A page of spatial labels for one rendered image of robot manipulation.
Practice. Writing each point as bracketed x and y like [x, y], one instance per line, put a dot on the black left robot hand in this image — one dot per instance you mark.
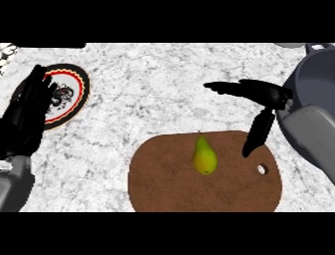
[23, 116]

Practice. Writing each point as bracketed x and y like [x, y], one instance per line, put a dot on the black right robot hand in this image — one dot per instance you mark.
[266, 94]

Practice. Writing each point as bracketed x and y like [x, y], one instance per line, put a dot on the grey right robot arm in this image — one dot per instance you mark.
[322, 146]

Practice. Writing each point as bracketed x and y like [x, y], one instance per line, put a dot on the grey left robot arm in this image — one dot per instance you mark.
[3, 186]

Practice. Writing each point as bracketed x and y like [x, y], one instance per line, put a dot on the dark grey pot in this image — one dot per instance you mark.
[322, 79]

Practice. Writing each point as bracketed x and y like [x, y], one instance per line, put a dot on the green yellow pear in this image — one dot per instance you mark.
[204, 156]

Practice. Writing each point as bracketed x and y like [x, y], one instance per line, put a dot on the brown wooden cutting board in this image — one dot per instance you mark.
[204, 179]

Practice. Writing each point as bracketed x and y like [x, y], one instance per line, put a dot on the white plate with red rim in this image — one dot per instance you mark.
[66, 94]

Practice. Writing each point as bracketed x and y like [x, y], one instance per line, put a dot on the pale grey object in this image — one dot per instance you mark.
[290, 45]

